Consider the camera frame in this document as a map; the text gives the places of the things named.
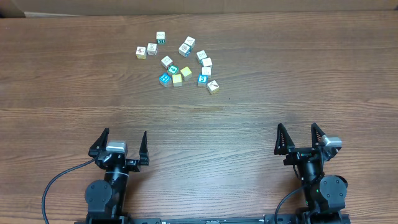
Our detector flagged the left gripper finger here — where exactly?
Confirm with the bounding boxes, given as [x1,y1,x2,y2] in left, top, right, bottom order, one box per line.
[88,128,109,157]
[139,131,149,166]

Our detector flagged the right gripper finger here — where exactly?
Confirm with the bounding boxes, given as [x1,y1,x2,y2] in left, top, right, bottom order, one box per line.
[311,123,325,147]
[274,123,295,155]

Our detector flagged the block with yellow side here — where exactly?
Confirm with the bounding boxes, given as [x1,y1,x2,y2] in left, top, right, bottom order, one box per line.
[136,46,147,59]

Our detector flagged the wooden block red drawing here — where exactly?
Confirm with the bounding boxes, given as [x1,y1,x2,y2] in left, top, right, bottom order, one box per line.
[201,57,213,68]

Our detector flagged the wooden block green side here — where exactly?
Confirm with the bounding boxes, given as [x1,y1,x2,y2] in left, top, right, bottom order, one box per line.
[196,50,208,64]

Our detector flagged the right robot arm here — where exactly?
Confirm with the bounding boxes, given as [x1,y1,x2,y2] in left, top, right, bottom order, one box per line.
[273,123,350,224]

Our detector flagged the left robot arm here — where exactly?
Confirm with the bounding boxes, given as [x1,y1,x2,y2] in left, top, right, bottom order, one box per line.
[85,128,149,223]

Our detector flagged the blue top block left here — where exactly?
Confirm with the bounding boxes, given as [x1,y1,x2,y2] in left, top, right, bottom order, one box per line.
[159,73,172,87]

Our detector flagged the yellow top block left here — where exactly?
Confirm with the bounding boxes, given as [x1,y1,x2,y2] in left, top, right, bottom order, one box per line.
[172,73,182,87]

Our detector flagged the green top number block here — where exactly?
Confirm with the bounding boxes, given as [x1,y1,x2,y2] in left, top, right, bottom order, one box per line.
[167,65,179,75]

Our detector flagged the yellow top block right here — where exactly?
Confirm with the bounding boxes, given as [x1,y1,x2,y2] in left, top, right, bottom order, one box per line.
[180,67,192,81]

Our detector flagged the block with tool drawing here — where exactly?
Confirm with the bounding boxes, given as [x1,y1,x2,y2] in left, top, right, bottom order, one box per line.
[206,80,220,94]

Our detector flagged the blue top 5 block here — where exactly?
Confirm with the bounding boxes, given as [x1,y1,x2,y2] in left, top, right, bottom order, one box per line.
[197,74,208,87]

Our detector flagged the wooden block near centre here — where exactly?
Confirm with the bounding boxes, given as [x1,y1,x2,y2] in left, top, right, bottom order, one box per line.
[161,55,174,70]

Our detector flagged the plain wooden block right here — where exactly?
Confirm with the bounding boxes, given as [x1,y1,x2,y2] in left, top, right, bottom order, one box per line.
[201,67,211,78]

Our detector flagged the plain wooden block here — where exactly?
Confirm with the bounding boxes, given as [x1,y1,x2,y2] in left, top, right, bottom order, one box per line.
[201,67,211,78]
[184,36,196,49]

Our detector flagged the block with red side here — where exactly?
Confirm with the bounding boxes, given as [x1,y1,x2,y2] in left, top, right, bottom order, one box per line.
[147,43,158,55]

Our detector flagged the block with blue side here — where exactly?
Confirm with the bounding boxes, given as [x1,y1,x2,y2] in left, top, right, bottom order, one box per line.
[178,44,191,57]

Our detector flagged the block with green R side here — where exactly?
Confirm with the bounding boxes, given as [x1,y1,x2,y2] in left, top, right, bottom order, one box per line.
[156,31,165,44]

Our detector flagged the far plain wooden block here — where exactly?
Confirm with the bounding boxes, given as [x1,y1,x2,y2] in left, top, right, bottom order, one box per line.
[184,36,196,49]

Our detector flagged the cardboard backdrop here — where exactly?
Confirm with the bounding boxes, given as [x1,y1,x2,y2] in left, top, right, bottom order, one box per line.
[1,0,397,17]

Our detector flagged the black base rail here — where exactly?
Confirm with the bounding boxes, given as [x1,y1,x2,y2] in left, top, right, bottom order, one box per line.
[74,213,351,224]

